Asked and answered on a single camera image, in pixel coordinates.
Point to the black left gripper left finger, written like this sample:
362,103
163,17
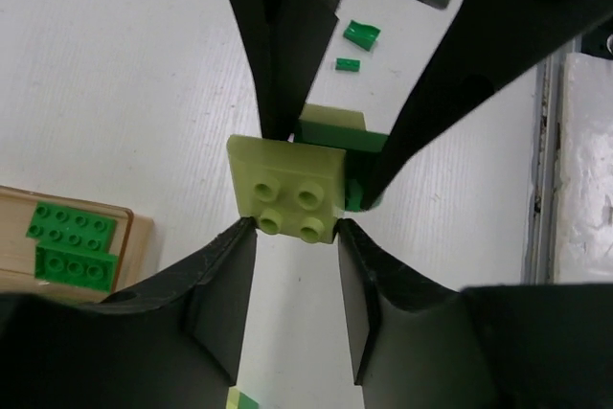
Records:
173,340

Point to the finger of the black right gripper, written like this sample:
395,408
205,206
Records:
488,45
285,42

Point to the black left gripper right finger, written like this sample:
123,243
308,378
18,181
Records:
418,344

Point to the dark green 2x4 lego brick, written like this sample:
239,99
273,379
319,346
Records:
56,263

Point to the green round lego piece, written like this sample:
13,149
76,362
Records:
344,129

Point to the light green sloped lego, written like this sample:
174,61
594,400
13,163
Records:
296,190

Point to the light green lego stack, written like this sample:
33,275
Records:
238,400

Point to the small green curved lego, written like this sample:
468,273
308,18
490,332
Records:
362,35

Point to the tiny green flat lego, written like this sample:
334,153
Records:
344,64

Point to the amber plastic container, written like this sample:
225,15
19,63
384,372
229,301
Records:
129,244

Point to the green 2x4 lego in container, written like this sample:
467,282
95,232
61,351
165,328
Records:
69,226

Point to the aluminium frame rail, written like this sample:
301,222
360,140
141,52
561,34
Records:
538,265

